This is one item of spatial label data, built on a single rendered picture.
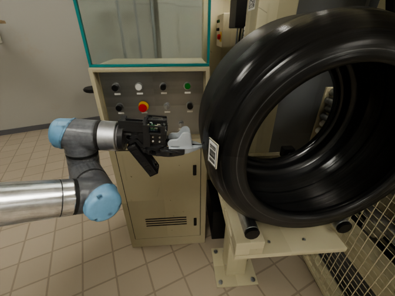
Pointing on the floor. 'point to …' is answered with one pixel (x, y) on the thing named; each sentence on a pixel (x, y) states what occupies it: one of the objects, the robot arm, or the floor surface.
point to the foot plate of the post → (248, 277)
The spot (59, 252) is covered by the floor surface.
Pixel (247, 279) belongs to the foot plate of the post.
